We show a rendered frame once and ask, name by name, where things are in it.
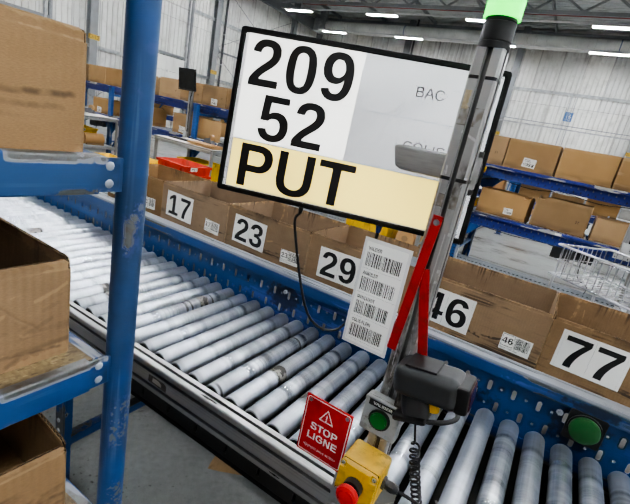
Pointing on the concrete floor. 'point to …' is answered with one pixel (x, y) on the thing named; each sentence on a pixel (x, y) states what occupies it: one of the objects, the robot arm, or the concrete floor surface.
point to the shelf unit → (26, 399)
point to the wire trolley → (605, 279)
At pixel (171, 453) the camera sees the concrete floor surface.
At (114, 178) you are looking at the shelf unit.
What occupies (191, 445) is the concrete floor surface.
